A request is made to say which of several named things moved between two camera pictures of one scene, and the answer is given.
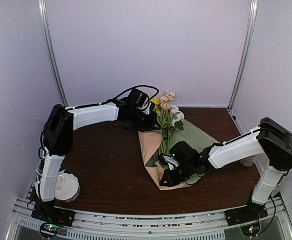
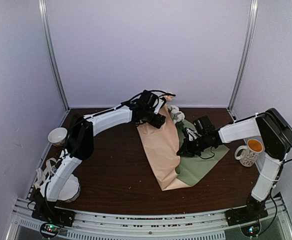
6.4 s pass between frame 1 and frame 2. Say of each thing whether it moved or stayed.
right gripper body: moved
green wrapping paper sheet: moved
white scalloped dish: stayed
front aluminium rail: stayed
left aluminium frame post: stayed
